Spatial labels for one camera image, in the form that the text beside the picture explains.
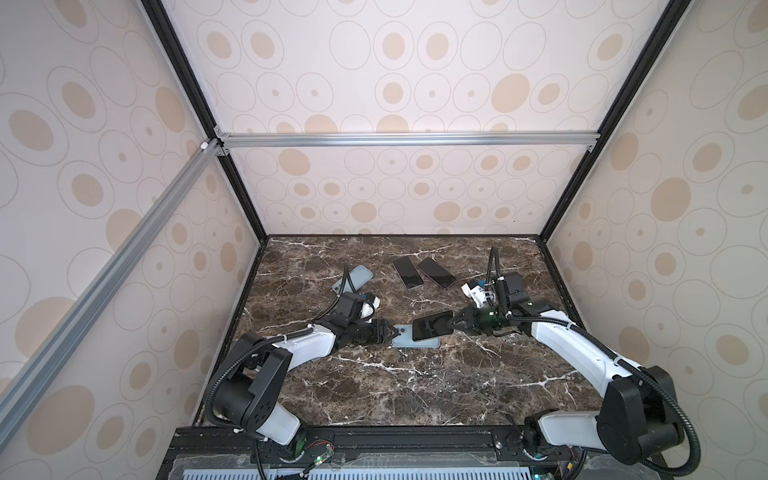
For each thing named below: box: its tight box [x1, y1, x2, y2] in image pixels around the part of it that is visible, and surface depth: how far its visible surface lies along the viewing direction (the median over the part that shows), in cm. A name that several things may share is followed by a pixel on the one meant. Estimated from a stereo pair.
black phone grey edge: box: [392, 255, 424, 290], surface depth 111 cm
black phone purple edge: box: [418, 257, 457, 289], surface depth 111 cm
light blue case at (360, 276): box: [332, 265, 374, 293], surface depth 111 cm
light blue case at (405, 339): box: [392, 324, 441, 349], surface depth 92 cm
